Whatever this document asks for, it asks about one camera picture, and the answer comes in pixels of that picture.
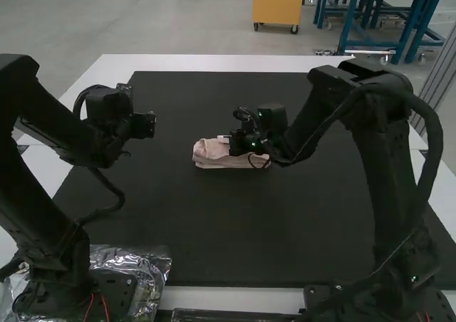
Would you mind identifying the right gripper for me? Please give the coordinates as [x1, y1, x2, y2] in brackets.
[216, 128, 264, 156]

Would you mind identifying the black mat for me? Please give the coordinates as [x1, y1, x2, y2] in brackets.
[51, 71, 456, 289]

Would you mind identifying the grey aluminium post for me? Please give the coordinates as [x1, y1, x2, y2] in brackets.
[413, 22, 456, 140]

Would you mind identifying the dark base panel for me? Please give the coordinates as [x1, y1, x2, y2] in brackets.
[88, 264, 140, 319]
[302, 284, 456, 322]

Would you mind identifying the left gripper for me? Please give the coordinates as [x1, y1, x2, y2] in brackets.
[84, 85, 157, 140]

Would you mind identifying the yellow wheeled cart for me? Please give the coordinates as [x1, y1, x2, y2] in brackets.
[252, 0, 306, 35]

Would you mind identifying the silver foil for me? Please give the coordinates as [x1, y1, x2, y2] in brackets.
[0, 244, 174, 318]

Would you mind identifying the pale towel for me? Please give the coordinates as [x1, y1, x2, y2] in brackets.
[192, 136, 272, 171]

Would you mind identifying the blue workbench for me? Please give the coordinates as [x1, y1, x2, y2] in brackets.
[312, 0, 357, 29]
[336, 0, 446, 66]

